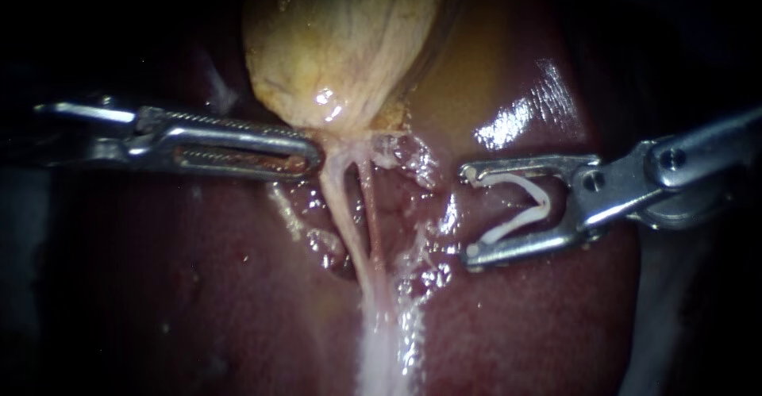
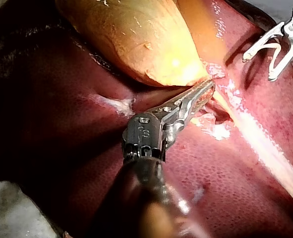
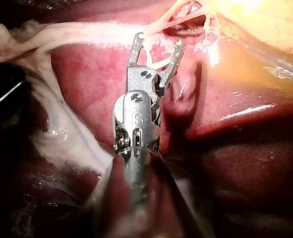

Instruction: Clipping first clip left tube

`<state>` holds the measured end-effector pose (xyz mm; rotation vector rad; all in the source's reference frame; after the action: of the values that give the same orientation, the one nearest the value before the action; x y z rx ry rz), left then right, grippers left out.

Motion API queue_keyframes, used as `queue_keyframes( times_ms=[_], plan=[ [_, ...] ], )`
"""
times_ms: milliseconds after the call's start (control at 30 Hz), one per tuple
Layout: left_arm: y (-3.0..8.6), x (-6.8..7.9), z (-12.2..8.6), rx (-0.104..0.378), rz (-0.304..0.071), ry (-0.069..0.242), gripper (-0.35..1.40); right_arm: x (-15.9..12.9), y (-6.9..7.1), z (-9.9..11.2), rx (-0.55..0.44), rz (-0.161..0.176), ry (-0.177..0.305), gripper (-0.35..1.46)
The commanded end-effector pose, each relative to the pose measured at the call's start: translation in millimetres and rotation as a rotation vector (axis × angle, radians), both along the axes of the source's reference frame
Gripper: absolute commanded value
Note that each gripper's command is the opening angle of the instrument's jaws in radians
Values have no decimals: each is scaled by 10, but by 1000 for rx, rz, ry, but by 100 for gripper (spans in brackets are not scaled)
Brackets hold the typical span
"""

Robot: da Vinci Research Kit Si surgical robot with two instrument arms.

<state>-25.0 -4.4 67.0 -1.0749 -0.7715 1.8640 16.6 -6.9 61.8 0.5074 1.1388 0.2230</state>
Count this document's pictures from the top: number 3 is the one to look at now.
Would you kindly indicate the dark right arm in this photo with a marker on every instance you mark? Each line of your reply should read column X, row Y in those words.
column 136, row 181

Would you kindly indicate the gallbladder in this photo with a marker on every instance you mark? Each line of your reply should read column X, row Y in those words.
column 260, row 27

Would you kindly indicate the white clip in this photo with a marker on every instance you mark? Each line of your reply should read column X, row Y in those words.
column 148, row 59

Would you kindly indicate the right arm instrument jaw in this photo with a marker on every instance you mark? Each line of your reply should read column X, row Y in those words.
column 174, row 59
column 134, row 55

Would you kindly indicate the dark red liver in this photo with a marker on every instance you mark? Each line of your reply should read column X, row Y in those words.
column 91, row 81

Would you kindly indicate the thin tube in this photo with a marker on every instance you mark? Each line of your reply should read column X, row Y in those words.
column 186, row 19
column 169, row 13

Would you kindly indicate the right arm instrument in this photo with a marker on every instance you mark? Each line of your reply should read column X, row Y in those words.
column 138, row 114

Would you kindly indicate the pale fatty tissue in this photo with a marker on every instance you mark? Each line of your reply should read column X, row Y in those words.
column 208, row 45
column 59, row 37

